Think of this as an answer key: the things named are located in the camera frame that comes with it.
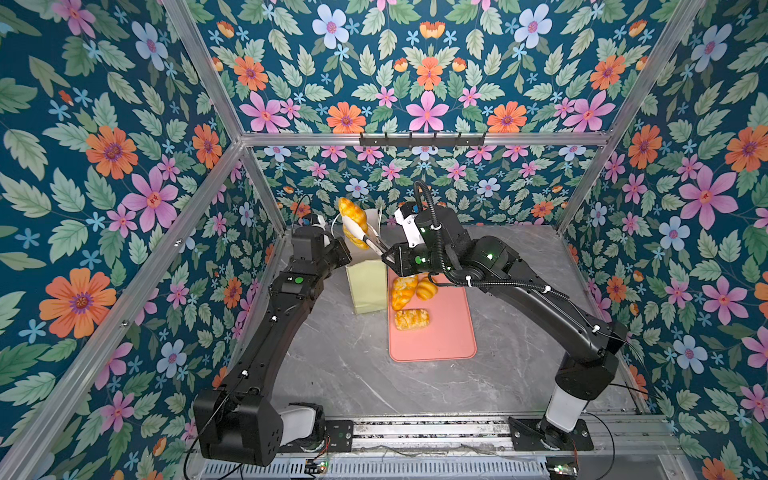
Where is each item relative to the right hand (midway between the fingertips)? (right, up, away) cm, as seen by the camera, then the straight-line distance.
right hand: (386, 252), depth 65 cm
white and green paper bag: (-6, -6, +13) cm, 15 cm away
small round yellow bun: (+11, -12, +33) cm, 37 cm away
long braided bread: (+3, -12, +33) cm, 35 cm away
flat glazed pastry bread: (+6, -21, +25) cm, 33 cm away
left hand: (-10, +5, +11) cm, 16 cm away
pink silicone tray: (+17, -24, +21) cm, 36 cm away
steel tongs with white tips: (-5, +4, +10) cm, 12 cm away
